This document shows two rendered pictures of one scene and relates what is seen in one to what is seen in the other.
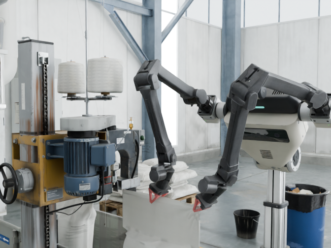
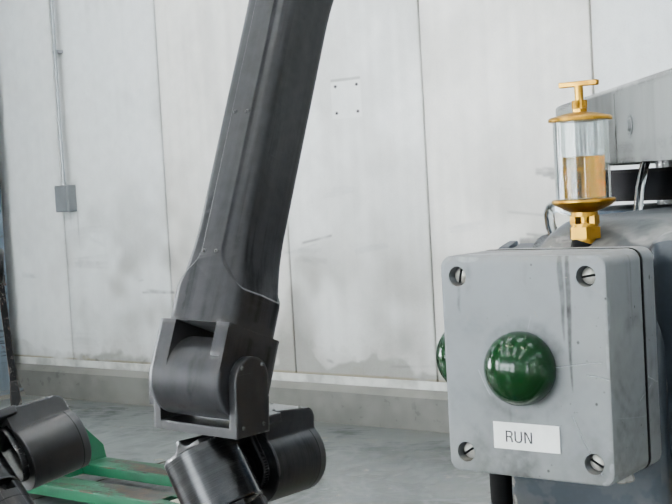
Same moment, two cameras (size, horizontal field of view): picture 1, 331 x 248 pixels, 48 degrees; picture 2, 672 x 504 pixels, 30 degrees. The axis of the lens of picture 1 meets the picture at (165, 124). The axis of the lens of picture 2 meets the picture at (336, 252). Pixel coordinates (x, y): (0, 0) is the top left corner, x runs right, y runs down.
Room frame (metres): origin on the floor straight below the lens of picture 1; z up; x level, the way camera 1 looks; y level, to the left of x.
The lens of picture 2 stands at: (2.62, 0.06, 1.36)
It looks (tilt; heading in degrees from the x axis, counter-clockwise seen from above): 3 degrees down; 178
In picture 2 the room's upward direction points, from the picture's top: 3 degrees counter-clockwise
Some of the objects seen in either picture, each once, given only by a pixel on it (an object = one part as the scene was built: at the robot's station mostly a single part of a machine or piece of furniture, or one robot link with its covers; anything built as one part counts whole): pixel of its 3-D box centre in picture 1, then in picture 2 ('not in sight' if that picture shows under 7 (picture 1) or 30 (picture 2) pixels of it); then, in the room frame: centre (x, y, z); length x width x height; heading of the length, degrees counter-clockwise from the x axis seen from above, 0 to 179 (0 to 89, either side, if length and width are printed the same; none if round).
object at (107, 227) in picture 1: (92, 236); not in sight; (2.57, 0.51, 0.54); 1.05 x 0.02 x 0.41; 50
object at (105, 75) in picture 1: (105, 76); not in sight; (1.73, 0.28, 1.61); 0.17 x 0.17 x 0.17
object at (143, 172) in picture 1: (148, 172); not in sight; (4.86, 0.23, 0.56); 0.66 x 0.42 x 0.15; 140
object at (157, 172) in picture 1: (162, 167); (244, 425); (1.69, 0.01, 1.19); 0.11 x 0.09 x 0.12; 141
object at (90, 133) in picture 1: (81, 133); (670, 185); (1.61, 0.37, 1.35); 0.12 x 0.12 x 0.04
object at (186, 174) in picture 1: (174, 175); not in sight; (5.34, -0.13, 0.44); 0.68 x 0.44 x 0.15; 140
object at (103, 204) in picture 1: (149, 201); not in sight; (5.23, 0.22, 0.07); 1.20 x 0.82 x 0.14; 142
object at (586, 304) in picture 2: (137, 137); (550, 359); (2.11, 0.16, 1.28); 0.08 x 0.05 x 0.09; 50
